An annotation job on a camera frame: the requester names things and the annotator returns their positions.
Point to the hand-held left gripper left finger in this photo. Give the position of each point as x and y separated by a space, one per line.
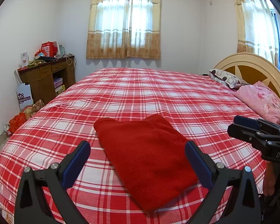
77 158

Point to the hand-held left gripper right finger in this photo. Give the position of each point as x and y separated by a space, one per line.
198 162

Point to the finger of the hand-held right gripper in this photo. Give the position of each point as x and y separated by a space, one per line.
243 133
246 121

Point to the red knitted sweater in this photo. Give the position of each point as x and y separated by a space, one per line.
147 158

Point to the person's right hand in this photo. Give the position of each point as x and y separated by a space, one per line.
269 179

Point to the pink floral pillow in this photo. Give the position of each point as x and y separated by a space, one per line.
261 102

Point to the grey patterned pillow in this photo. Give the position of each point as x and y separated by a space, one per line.
226 78

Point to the cream wooden headboard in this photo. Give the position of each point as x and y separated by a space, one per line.
252 68

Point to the floral cloth bag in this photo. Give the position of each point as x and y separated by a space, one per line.
33 108

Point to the red plastic bag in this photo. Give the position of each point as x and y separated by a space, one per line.
17 122

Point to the stacked boxes in desk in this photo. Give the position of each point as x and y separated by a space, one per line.
58 85

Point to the white printed paper bag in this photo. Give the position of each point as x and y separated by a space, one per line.
24 95

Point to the red plaid bed blanket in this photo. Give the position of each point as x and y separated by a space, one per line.
130 93

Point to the brown wooden desk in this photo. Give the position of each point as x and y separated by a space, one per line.
40 79

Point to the red cartoon print bedsheet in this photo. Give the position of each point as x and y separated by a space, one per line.
8 212

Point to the beige sheer window curtain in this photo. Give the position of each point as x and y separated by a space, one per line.
254 21
123 25

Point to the green bananas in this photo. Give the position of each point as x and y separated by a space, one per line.
36 63

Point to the dark cloth on desk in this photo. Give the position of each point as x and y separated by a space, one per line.
47 58

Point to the white card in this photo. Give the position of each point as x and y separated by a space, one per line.
24 59

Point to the red gift box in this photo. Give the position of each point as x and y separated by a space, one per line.
50 47

